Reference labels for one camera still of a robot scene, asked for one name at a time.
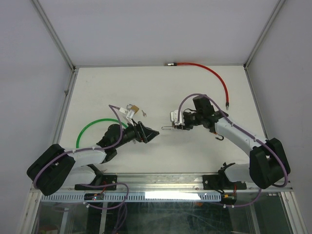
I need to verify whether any orange black padlock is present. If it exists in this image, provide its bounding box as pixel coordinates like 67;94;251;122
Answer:
213;132;224;141

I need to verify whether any large brass padlock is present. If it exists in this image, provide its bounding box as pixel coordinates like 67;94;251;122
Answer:
126;104;139;114

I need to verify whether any red cable lock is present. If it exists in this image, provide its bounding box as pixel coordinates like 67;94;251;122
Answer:
164;62;230;110

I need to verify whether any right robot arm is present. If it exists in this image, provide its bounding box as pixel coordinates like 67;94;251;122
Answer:
170;94;291;189

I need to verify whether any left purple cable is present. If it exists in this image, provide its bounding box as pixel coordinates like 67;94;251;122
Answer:
33;104;127;190

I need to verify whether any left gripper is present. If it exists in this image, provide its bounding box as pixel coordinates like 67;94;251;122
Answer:
114;118;158;149

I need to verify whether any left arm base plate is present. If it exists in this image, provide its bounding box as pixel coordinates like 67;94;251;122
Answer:
74;175;117;191

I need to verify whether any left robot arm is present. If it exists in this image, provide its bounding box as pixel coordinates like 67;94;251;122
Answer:
26;121;159;195

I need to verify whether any slotted cable duct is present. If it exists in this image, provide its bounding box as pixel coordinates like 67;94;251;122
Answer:
41;191;221;203

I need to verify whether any aluminium mounting rail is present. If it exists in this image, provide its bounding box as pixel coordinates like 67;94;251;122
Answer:
31;172;292;193

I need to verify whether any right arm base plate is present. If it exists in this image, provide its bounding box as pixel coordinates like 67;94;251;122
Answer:
202;174;247;191

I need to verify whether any small brass padlock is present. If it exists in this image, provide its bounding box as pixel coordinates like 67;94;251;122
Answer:
161;125;176;130

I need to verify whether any green cable lock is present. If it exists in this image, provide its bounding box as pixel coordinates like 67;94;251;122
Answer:
76;118;119;148

